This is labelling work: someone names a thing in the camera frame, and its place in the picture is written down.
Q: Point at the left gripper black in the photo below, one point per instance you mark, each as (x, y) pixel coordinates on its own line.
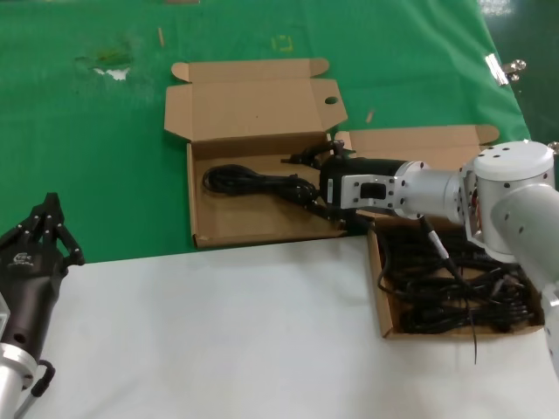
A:
(30, 288)

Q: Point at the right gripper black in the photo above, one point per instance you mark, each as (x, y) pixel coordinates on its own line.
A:
(362, 166)

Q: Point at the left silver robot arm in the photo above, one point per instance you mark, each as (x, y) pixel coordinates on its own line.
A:
(11, 375)

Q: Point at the cardboard box with dented corner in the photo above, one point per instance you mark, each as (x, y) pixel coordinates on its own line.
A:
(244, 109)

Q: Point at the green table cloth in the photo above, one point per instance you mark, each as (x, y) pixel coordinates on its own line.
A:
(65, 153)

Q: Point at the small wooden stick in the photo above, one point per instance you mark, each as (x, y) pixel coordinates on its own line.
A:
(370, 116)
(161, 37)

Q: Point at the right wrist camera silver mount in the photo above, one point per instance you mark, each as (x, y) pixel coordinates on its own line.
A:
(354, 192)

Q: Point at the left wrist camera grey mount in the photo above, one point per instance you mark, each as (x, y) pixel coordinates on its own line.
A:
(2, 312)

